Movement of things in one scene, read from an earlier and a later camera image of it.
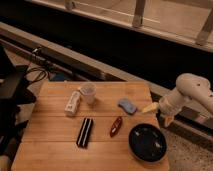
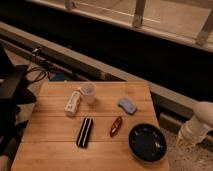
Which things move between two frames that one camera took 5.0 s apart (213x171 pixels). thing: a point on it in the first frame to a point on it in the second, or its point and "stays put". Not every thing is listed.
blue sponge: (124, 103) stays put
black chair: (15, 93) stays put
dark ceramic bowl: (147, 142) stays put
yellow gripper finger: (151, 108) to (178, 138)
